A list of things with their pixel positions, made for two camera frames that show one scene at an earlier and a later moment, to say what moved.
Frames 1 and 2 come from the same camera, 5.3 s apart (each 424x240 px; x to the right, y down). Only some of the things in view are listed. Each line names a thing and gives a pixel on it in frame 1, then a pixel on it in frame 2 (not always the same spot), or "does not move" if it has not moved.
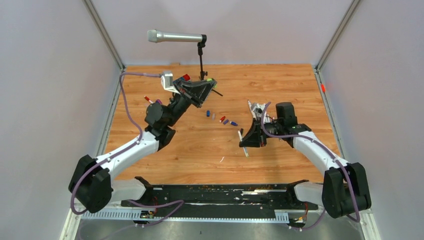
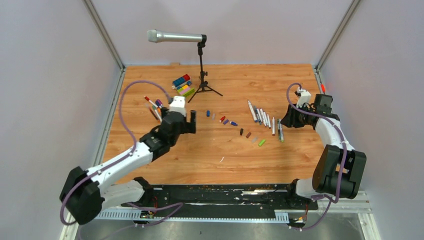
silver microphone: x=154 y=36 does not move
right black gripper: x=253 y=137 to x=290 y=120
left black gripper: x=196 y=93 to x=190 y=127
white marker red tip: x=148 y=98 does not move
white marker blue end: x=250 y=106 does not move
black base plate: x=221 y=202 does not move
